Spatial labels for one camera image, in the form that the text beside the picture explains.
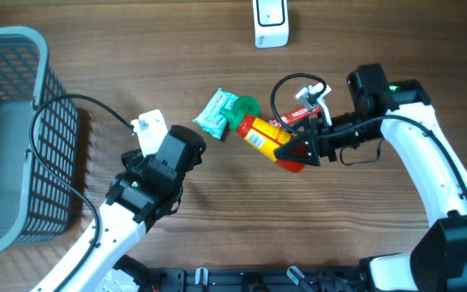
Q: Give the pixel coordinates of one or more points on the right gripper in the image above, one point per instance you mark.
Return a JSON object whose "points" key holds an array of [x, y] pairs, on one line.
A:
{"points": [[323, 144]]}

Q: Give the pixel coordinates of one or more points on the red Nescafe stick sachet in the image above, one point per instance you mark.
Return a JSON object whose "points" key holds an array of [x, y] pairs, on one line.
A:
{"points": [[298, 114]]}

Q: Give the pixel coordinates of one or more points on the red sauce bottle green cap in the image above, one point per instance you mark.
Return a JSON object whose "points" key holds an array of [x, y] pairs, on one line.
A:
{"points": [[261, 135]]}

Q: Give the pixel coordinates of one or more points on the green lid jar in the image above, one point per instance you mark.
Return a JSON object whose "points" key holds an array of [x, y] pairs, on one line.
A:
{"points": [[247, 105]]}

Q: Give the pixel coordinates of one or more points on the teal tissue pack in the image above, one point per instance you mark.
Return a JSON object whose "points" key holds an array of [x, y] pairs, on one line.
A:
{"points": [[210, 119]]}

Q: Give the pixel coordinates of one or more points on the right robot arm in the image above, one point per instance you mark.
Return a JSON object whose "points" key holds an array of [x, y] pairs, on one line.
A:
{"points": [[400, 113]]}

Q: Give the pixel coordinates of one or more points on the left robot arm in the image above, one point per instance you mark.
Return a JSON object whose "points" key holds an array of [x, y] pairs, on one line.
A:
{"points": [[137, 198]]}

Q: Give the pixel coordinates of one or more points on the white barcode scanner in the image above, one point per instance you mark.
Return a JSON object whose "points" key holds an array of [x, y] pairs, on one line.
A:
{"points": [[271, 23]]}

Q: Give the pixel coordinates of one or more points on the grey plastic mesh basket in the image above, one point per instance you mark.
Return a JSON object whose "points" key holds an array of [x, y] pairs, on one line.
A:
{"points": [[37, 147]]}

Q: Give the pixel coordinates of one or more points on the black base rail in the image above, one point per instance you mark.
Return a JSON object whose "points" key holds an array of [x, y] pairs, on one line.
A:
{"points": [[129, 274]]}

